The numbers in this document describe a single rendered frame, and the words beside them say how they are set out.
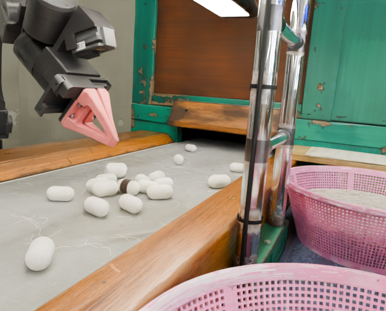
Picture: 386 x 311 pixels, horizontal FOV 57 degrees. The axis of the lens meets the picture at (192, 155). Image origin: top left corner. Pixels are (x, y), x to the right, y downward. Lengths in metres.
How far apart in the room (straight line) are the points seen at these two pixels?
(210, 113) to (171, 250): 0.64
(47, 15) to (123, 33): 1.72
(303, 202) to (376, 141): 0.40
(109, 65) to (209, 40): 1.36
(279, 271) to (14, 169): 0.45
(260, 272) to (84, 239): 0.18
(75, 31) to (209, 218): 0.30
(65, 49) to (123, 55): 1.68
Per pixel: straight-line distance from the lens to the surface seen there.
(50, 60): 0.52
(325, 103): 0.89
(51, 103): 0.52
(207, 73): 0.97
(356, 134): 0.89
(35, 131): 2.81
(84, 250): 0.35
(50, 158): 0.66
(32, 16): 0.53
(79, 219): 0.43
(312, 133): 0.89
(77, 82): 0.49
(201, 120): 0.91
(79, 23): 0.50
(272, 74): 0.33
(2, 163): 0.61
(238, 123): 0.87
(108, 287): 0.25
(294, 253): 0.54
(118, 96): 2.22
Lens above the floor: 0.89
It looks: 11 degrees down
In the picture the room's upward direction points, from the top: 4 degrees clockwise
